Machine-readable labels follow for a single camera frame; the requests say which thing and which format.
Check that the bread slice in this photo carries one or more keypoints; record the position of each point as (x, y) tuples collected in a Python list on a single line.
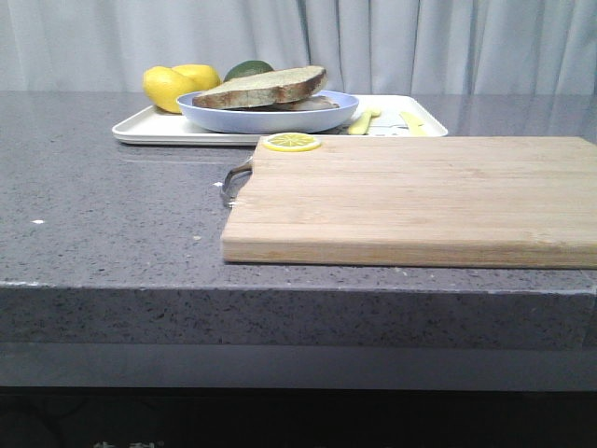
[(313, 103), (274, 87)]

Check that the light blue plate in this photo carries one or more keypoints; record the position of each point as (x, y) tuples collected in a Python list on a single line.
[(268, 122)]

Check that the white tray with bear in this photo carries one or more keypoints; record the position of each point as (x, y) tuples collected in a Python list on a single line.
[(153, 127)]

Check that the lemon slice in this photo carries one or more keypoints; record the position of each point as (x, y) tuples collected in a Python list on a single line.
[(291, 142)]

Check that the yellow plastic fork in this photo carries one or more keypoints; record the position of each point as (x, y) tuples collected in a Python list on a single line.
[(361, 125)]

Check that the wooden cutting board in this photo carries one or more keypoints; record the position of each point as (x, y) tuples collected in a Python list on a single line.
[(469, 201)]

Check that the yellow plastic knife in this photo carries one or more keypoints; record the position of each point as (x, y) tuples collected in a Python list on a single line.
[(414, 123)]

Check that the green lime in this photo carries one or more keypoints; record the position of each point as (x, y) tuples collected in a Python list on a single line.
[(248, 68)]

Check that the rear yellow lemon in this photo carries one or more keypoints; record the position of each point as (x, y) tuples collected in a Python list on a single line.
[(205, 76)]

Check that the yellow lemon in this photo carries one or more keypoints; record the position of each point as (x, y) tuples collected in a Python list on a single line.
[(164, 85), (205, 76)]

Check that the front yellow lemon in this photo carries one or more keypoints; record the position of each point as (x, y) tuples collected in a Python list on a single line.
[(164, 85)]

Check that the white curtain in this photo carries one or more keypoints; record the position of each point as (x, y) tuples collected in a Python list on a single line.
[(407, 47)]

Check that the metal cutting board handle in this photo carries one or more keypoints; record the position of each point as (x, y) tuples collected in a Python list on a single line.
[(233, 181)]

